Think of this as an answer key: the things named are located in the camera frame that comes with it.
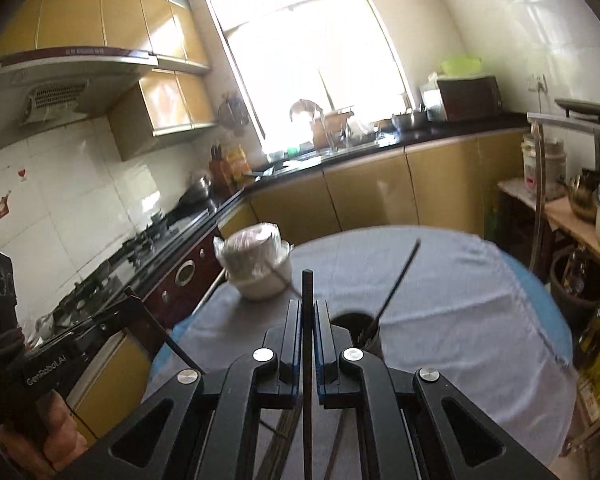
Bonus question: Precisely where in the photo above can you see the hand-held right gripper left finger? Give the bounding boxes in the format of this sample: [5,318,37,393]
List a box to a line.
[65,300,303,480]

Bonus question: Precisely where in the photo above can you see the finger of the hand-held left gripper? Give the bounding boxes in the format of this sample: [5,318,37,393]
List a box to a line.
[52,292,156,361]

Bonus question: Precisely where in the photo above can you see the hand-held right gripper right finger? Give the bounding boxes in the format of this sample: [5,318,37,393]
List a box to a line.
[316,300,556,480]

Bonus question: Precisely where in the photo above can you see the black utensil cup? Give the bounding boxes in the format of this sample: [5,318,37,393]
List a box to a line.
[330,311,383,361]

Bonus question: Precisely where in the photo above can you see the dark wooden chopstick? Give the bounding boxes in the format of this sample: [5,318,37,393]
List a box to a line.
[301,270,315,480]
[125,287,207,376]
[375,240,422,323]

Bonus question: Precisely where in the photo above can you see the bunch of dark chopsticks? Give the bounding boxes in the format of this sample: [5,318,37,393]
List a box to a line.
[262,407,346,480]

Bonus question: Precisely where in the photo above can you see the person's left hand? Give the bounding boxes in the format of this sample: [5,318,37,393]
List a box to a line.
[0,390,88,473]

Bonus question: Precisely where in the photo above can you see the white bowl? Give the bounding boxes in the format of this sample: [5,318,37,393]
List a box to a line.
[227,247,293,302]

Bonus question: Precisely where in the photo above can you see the black gas stove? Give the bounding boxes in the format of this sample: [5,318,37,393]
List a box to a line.
[55,210,216,326]

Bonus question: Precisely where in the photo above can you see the dark red oven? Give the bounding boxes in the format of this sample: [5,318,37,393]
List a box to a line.
[142,232,226,331]

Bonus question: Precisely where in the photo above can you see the grey tablecloth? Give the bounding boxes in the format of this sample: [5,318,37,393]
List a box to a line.
[140,227,578,480]

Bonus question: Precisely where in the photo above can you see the metal wok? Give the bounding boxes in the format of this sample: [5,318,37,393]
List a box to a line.
[180,175,213,206]

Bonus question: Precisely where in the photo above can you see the yellow bottle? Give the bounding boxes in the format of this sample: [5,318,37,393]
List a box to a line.
[226,145,251,181]

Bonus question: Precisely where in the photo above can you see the knife block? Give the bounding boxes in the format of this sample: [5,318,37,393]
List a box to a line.
[209,144,230,186]

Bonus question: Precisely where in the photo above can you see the metal faucet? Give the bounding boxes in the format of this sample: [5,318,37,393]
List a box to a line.
[322,110,336,153]

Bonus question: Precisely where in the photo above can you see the metal basin with dishes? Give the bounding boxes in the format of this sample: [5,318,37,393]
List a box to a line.
[352,117,396,141]

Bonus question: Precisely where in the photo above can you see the wooden cutting board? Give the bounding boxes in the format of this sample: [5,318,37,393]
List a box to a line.
[312,109,356,146]

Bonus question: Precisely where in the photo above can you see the blue tablecloth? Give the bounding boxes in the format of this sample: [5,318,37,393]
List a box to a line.
[150,247,575,376]

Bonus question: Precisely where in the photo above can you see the grey rag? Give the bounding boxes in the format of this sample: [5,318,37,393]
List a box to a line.
[289,99,323,123]

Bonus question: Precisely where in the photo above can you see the hanging metal strainer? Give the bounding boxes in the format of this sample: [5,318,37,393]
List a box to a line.
[219,92,248,133]

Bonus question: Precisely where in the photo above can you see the range hood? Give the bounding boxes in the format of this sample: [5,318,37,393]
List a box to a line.
[0,46,160,126]

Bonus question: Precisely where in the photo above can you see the black countertop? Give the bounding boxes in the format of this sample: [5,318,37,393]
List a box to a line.
[30,112,531,356]

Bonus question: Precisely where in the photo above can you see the black bucket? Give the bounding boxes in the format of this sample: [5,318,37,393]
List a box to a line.
[550,252,600,331]

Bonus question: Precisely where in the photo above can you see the metal rack with wooden shelf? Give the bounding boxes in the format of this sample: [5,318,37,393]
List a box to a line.
[527,110,600,456]

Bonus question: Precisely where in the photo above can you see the white rice cooker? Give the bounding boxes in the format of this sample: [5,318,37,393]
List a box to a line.
[521,132,567,188]

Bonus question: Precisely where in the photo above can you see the microwave oven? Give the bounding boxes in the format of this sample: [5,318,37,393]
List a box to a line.
[422,76,503,122]

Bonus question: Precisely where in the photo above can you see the window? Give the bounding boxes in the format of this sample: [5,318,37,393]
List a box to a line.
[203,0,413,153]

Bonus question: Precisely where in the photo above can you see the small steel pot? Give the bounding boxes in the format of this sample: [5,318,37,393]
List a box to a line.
[565,170,600,221]

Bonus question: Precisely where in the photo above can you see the green plastic basin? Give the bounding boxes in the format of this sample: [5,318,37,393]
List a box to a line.
[440,55,482,77]

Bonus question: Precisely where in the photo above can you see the black flat pan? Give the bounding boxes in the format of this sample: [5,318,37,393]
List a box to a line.
[555,97,600,121]

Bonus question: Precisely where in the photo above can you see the short yellow wall cabinet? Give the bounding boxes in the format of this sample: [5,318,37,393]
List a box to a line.
[107,70,218,162]

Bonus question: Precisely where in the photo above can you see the long yellow wall cabinet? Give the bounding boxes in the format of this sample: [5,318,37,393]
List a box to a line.
[0,0,212,73]

